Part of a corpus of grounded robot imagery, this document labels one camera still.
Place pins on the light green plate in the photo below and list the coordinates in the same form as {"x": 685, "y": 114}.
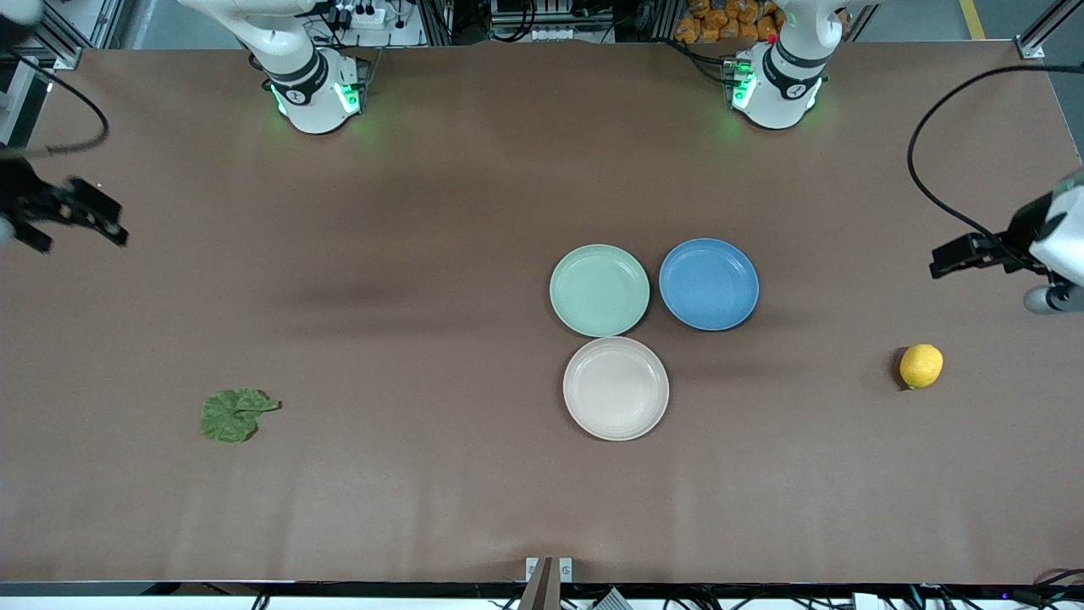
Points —
{"x": 600, "y": 290}

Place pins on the pile of orange objects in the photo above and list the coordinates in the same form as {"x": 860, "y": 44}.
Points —
{"x": 720, "y": 21}

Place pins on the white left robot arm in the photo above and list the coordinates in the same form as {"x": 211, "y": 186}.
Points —
{"x": 783, "y": 80}

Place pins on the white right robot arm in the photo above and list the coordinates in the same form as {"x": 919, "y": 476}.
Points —
{"x": 309, "y": 93}

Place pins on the beige plate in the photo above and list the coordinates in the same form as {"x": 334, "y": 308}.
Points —
{"x": 616, "y": 388}

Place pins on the white power strip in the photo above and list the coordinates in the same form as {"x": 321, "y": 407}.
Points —
{"x": 368, "y": 15}

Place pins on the yellow lemon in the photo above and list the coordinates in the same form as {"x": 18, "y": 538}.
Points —
{"x": 921, "y": 366}

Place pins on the green lettuce leaf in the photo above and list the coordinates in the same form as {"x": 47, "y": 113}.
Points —
{"x": 230, "y": 417}

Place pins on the aluminium frame profile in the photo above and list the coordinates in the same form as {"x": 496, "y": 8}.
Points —
{"x": 1040, "y": 34}
{"x": 51, "y": 38}

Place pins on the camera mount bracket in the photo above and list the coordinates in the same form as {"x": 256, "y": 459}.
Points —
{"x": 542, "y": 585}

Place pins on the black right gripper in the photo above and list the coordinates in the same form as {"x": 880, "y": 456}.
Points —
{"x": 20, "y": 196}

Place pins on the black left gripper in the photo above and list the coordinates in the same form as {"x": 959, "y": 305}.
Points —
{"x": 1019, "y": 233}

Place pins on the blue plate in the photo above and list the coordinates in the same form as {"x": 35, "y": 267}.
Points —
{"x": 709, "y": 284}

